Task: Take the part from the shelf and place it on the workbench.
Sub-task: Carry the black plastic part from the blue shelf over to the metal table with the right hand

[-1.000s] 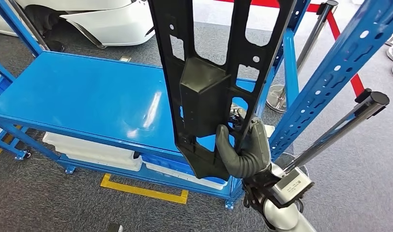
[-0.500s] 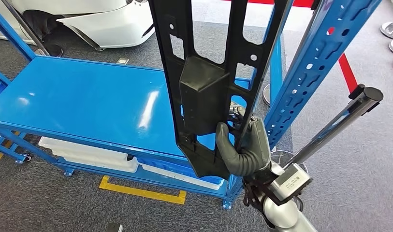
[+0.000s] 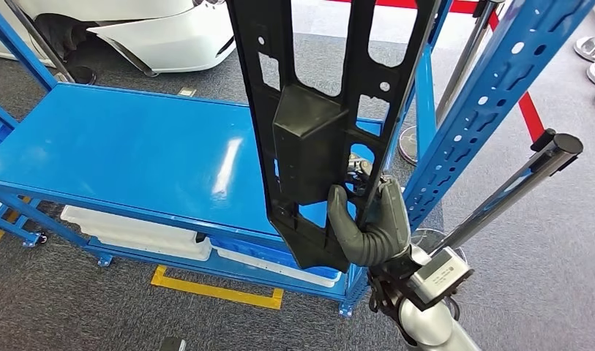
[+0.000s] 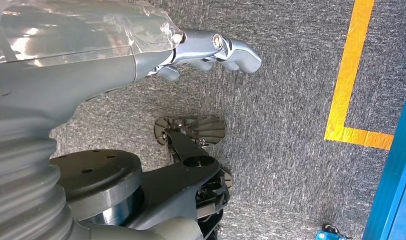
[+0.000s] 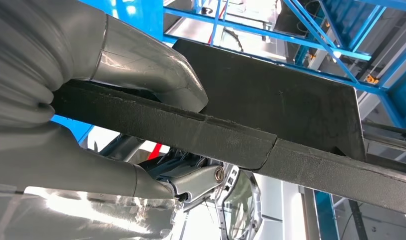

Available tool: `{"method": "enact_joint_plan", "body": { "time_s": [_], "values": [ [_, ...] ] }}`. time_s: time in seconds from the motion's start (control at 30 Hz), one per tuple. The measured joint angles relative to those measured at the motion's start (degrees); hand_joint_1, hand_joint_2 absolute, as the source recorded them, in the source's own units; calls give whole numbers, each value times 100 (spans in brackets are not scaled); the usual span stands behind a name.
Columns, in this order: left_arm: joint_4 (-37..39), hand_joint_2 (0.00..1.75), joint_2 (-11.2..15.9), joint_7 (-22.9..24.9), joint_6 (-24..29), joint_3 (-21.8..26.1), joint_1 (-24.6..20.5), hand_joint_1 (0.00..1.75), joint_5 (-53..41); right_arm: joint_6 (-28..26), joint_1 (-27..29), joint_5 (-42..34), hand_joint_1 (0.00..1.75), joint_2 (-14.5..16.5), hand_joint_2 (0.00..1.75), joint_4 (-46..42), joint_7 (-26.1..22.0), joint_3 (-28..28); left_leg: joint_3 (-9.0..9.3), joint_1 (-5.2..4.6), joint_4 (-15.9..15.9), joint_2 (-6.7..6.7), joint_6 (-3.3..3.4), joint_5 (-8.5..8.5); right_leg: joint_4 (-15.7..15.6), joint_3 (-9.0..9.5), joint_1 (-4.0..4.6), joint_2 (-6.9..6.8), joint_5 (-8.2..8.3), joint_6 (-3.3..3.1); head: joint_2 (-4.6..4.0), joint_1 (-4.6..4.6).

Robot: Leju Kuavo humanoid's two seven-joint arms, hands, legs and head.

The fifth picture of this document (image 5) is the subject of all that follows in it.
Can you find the blue metal shelf rack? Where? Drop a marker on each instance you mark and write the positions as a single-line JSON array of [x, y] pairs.
[[140, 16]]

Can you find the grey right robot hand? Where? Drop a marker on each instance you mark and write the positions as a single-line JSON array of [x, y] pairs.
[[73, 172]]

